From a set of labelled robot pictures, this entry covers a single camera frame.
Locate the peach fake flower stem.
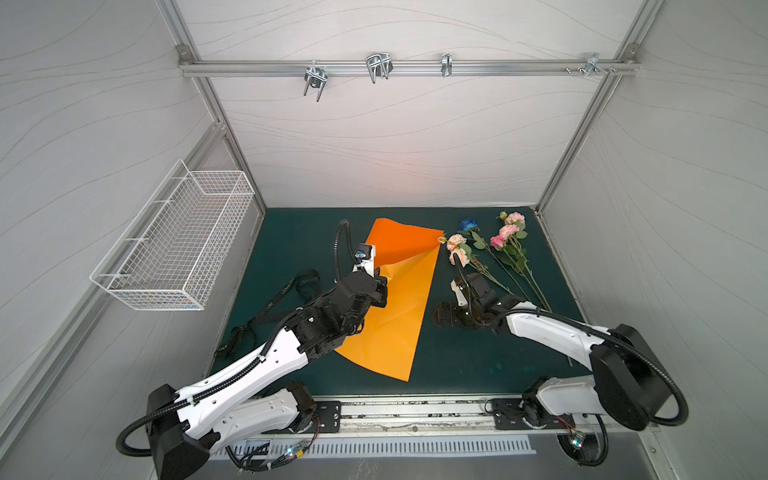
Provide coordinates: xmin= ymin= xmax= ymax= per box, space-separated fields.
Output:
xmin=438 ymin=234 xmax=512 ymax=294

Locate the blue fake flower stem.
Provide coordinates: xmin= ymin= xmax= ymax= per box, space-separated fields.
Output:
xmin=459 ymin=217 xmax=529 ymax=300

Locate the orange wrapping paper sheet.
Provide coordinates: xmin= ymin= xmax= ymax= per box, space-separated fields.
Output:
xmin=336 ymin=218 xmax=444 ymax=382

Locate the pink fake flower stem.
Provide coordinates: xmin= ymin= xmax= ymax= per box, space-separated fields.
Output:
xmin=490 ymin=211 xmax=551 ymax=311

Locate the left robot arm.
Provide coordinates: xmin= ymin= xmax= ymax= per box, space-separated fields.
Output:
xmin=115 ymin=244 xmax=387 ymax=479

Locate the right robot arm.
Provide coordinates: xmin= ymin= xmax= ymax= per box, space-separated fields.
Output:
xmin=433 ymin=274 xmax=690 ymax=431

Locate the green table mat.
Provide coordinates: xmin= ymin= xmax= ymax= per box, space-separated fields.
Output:
xmin=219 ymin=208 xmax=587 ymax=396

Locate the left metal U-bolt clamp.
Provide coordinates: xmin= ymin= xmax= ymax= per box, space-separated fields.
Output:
xmin=303 ymin=65 xmax=328 ymax=102

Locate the metal u-bolt clamp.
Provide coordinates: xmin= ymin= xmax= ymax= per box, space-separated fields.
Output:
xmin=365 ymin=52 xmax=393 ymax=84
xmin=303 ymin=65 xmax=328 ymax=102

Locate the middle metal U-bolt clamp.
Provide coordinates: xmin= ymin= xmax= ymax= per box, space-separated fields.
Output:
xmin=365 ymin=52 xmax=393 ymax=84

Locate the black ribbon strap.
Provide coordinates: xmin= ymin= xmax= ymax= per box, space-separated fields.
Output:
xmin=213 ymin=269 xmax=322 ymax=361

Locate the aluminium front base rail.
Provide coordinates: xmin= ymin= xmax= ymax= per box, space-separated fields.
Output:
xmin=167 ymin=392 xmax=660 ymax=442

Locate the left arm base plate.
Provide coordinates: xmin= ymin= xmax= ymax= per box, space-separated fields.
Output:
xmin=266 ymin=401 xmax=341 ymax=435

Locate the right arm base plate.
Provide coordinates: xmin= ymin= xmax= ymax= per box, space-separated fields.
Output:
xmin=483 ymin=397 xmax=575 ymax=431

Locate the white slotted cable duct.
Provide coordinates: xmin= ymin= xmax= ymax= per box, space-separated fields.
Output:
xmin=182 ymin=435 xmax=537 ymax=462

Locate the white wire basket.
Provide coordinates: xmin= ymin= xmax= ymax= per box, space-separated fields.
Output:
xmin=90 ymin=159 xmax=254 ymax=311

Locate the small metal hook bracket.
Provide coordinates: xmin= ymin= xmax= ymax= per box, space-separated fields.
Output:
xmin=441 ymin=53 xmax=453 ymax=78

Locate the aluminium cross rail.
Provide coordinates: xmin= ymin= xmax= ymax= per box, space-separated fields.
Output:
xmin=179 ymin=54 xmax=641 ymax=78

